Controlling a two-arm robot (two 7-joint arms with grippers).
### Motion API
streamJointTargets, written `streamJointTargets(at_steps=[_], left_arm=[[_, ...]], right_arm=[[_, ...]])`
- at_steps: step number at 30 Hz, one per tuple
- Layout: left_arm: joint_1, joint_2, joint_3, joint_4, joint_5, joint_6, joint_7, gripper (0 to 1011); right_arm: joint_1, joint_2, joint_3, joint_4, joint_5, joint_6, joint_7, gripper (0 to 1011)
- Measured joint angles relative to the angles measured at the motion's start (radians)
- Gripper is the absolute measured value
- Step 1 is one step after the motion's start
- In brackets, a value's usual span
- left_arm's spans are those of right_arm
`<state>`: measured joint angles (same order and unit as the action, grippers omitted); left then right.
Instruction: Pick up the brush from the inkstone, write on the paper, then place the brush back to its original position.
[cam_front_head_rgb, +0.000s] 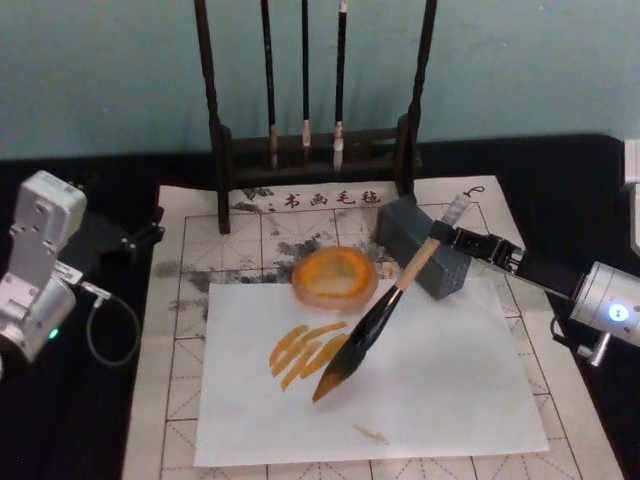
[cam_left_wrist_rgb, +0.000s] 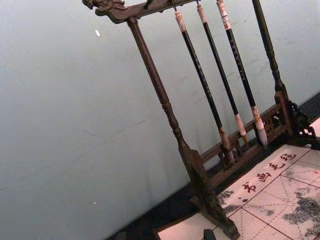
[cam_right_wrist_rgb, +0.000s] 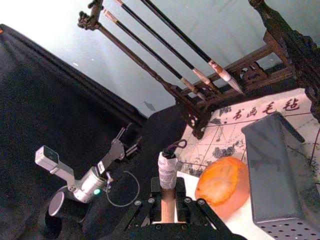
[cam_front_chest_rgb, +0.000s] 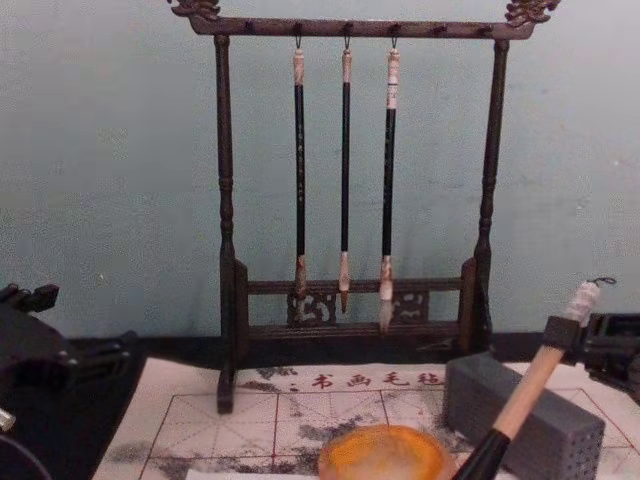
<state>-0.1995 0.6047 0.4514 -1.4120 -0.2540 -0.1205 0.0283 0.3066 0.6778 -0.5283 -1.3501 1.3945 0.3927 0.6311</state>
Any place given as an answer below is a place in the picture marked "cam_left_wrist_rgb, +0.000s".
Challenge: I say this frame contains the dark carved wooden brush rack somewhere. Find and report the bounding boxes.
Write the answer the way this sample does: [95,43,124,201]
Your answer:
[81,0,320,240]

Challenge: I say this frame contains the black brush dark bristle tip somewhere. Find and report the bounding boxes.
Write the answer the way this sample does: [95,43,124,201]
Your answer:
[173,4,237,171]

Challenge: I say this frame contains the black brush tan bristle tip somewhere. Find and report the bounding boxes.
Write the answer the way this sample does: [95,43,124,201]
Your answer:
[196,2,251,148]

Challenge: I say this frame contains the black brush white label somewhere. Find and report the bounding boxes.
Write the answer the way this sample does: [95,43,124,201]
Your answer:
[216,0,269,148]

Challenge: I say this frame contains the cream gridded felt mat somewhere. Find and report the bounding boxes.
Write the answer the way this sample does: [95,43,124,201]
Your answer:
[156,117,320,240]

